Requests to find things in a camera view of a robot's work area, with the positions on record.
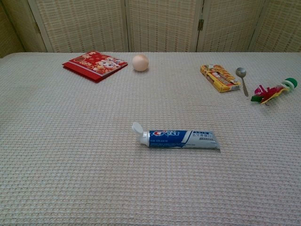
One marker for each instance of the blue white toothpaste tube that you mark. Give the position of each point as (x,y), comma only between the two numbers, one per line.
(169,139)

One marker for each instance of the beige egg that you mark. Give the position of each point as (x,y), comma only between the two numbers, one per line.
(140,62)

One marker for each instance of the red 2026 desk calendar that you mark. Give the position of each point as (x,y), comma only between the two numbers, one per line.
(94,66)

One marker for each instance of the yellow snack box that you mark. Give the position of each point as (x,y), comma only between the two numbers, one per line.
(219,78)

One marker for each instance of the beige woven tablecloth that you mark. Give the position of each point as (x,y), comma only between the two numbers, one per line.
(70,141)

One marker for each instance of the woven folding screen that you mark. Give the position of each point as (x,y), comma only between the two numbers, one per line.
(160,23)

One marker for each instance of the metal spoon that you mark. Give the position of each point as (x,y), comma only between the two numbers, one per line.
(240,71)

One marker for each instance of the brass screen hinge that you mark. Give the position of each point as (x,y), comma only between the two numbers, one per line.
(200,24)

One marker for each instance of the red yellow feather shuttlecock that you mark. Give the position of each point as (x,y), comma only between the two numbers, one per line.
(269,91)

